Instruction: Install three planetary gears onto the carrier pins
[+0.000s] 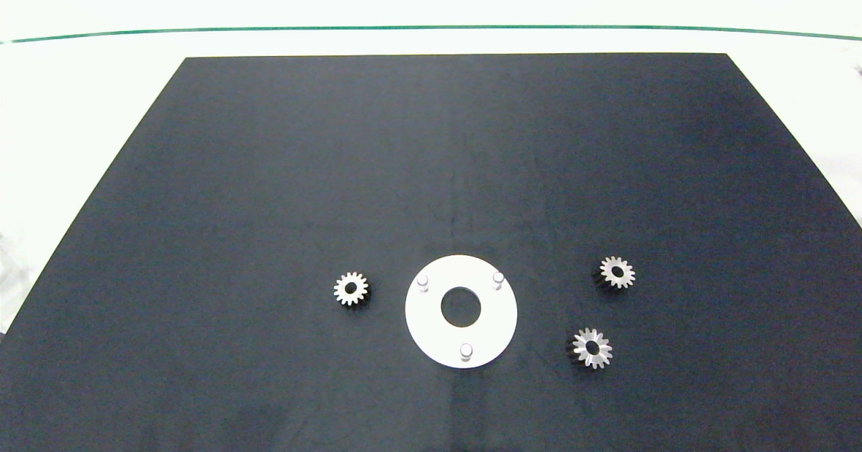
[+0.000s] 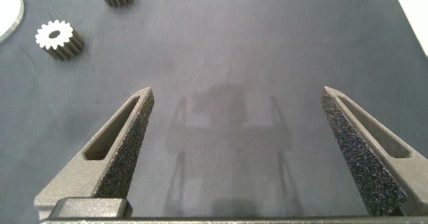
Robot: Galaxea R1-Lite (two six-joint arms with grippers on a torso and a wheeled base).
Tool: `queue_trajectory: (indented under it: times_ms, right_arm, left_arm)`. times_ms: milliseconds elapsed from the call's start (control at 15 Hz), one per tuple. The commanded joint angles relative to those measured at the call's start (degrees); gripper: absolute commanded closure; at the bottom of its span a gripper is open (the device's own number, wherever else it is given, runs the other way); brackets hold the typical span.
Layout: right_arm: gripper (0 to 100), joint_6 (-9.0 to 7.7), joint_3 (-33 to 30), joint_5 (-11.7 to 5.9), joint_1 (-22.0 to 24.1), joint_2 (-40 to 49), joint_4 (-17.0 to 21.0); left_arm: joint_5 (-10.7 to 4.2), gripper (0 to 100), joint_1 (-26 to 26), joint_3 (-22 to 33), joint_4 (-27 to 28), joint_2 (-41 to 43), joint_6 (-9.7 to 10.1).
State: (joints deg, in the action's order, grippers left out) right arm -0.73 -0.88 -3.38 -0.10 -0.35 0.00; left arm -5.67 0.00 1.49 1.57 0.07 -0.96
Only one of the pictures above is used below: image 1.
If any dark rectangular work mat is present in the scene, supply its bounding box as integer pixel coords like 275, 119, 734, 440
0, 53, 862, 452

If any small steel spur gear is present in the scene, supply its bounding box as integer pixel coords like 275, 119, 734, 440
567, 327, 614, 370
333, 271, 371, 309
595, 255, 636, 292

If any round white pinned plate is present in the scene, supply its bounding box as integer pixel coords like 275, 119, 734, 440
405, 255, 519, 370

